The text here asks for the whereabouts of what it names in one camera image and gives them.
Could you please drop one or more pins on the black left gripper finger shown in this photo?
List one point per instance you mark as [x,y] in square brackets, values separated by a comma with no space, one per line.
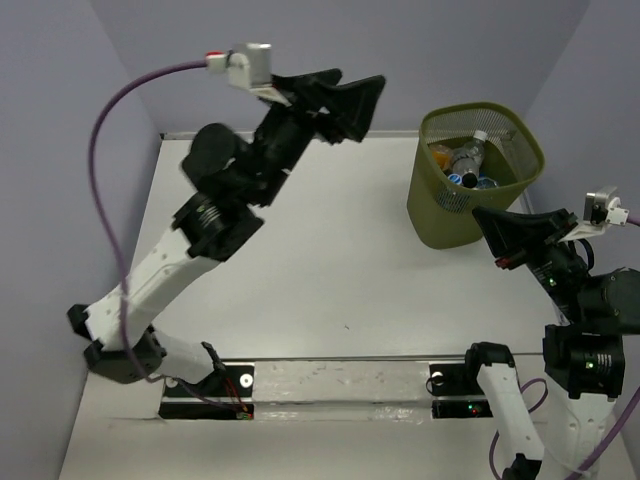
[350,109]
[295,88]

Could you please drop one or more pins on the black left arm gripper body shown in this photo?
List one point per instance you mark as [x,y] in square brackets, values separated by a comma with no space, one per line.
[282,143]

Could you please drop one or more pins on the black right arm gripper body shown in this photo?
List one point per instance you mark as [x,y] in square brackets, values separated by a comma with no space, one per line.
[561,268]

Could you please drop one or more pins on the blue label bottle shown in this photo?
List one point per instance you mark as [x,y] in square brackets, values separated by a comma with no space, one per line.
[478,183]

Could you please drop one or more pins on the clear bottle black cap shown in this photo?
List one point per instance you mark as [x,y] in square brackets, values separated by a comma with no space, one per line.
[465,165]

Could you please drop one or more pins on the clear crushed bottle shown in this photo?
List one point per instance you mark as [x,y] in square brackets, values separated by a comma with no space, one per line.
[474,149]

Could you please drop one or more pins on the yellow label drink bottle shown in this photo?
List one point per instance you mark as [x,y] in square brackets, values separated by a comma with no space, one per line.
[442,155]

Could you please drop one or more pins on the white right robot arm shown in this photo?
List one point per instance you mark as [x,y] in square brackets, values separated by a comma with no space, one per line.
[583,379]

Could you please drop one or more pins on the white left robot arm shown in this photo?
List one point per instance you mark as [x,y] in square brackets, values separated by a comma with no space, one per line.
[231,178]

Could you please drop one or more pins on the green plastic waste bin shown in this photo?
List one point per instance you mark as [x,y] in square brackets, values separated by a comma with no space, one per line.
[440,210]

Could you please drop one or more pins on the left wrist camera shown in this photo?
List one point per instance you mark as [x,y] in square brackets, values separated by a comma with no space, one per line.
[247,67]

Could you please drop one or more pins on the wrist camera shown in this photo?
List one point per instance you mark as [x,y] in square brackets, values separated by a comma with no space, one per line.
[602,210]
[247,67]

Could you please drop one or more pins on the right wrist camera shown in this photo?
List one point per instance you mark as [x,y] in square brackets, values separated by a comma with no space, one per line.
[602,210]

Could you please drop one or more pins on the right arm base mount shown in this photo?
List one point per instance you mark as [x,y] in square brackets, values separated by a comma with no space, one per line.
[455,394]

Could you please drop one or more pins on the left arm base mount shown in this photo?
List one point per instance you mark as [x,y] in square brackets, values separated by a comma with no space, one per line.
[200,386]

